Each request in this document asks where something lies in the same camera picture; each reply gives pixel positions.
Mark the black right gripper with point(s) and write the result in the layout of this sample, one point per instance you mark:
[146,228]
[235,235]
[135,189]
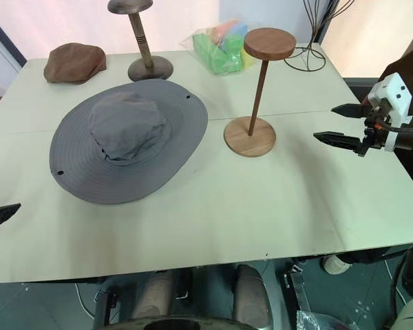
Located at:
[371,134]

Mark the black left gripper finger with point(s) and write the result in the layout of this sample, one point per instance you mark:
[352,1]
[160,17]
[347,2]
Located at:
[1,214]

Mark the light brown wooden hat stand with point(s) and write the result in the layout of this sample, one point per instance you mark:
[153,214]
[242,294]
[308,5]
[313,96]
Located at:
[250,141]

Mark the grey wide-brim bucket hat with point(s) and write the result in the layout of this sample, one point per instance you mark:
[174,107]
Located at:
[130,165]

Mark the dark wooden hat stand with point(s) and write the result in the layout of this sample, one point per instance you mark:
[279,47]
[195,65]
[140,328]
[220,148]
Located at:
[142,41]

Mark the white round object under table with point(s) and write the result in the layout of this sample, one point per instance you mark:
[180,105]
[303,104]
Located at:
[335,264]

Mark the plastic bag of colourful sponges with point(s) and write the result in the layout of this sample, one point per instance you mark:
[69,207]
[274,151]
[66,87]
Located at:
[220,55]

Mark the brown flat cap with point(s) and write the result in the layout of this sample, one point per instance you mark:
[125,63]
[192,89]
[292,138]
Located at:
[74,62]

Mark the dark rounded robot leg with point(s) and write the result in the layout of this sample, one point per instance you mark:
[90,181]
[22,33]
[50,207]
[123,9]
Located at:
[153,295]
[251,295]

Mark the crumpled clear plastic bag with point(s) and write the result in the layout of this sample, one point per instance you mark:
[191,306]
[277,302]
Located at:
[321,320]

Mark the white rounded machine casing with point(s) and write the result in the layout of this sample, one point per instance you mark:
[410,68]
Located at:
[411,314]

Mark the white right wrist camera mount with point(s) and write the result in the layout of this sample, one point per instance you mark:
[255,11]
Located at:
[395,94]

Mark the black metal table bracket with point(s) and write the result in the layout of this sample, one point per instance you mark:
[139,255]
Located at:
[105,307]
[297,292]

